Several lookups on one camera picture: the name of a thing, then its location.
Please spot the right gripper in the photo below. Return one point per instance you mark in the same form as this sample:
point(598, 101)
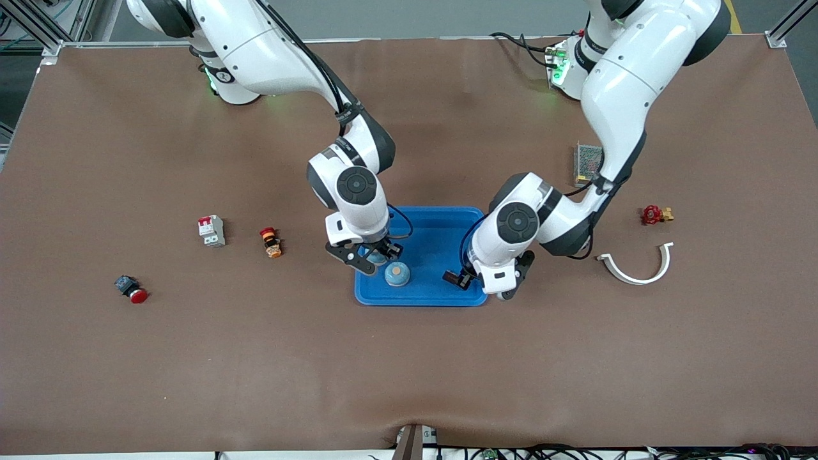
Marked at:
point(387, 247)

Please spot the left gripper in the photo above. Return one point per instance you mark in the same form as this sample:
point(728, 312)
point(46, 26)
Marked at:
point(464, 276)

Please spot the blue service bell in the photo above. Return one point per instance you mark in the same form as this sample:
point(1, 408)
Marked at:
point(377, 259)
point(397, 275)

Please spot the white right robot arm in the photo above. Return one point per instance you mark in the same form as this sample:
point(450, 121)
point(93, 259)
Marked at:
point(255, 45)

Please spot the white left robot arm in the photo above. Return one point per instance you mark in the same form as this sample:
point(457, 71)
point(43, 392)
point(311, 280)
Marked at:
point(639, 70)

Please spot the blue plastic tray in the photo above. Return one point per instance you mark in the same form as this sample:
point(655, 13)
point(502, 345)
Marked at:
point(434, 255)

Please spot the metal mesh power supply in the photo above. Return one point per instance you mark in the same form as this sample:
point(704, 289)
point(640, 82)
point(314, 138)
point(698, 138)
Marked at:
point(585, 160)

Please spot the white curved plastic clamp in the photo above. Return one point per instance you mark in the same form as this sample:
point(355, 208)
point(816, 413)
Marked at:
point(636, 280)

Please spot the white red circuit breaker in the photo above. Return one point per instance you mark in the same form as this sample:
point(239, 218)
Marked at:
point(211, 233)

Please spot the red mushroom push button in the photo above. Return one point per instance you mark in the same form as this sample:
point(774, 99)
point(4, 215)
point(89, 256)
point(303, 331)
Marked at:
point(131, 289)

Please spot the orange emergency stop switch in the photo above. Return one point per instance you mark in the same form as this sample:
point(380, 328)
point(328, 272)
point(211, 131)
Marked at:
point(271, 244)

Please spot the grey metal mount bracket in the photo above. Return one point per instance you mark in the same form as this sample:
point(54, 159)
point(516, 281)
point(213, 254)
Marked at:
point(412, 444)

